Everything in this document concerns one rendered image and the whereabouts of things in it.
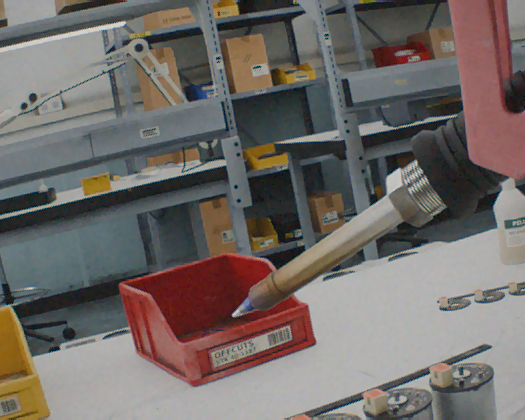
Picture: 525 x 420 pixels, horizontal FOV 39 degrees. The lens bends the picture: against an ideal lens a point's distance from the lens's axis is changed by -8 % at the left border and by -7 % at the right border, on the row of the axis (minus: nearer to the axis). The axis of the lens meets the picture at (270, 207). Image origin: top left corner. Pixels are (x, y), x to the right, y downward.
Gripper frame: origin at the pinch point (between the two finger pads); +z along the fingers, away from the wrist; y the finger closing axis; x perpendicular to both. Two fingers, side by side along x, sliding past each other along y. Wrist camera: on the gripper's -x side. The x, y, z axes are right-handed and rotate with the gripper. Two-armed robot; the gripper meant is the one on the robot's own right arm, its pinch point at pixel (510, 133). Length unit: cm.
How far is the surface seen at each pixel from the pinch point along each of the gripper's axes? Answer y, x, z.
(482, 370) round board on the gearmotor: -6.8, 1.5, 9.5
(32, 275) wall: -311, -253, 206
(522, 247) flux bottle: -45.3, 1.2, 15.1
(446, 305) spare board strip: -34.6, -2.8, 18.4
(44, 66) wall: -335, -287, 89
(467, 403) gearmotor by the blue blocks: -5.3, 1.5, 10.2
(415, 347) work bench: -26.9, -3.2, 18.9
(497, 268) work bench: -44.6, -0.3, 17.5
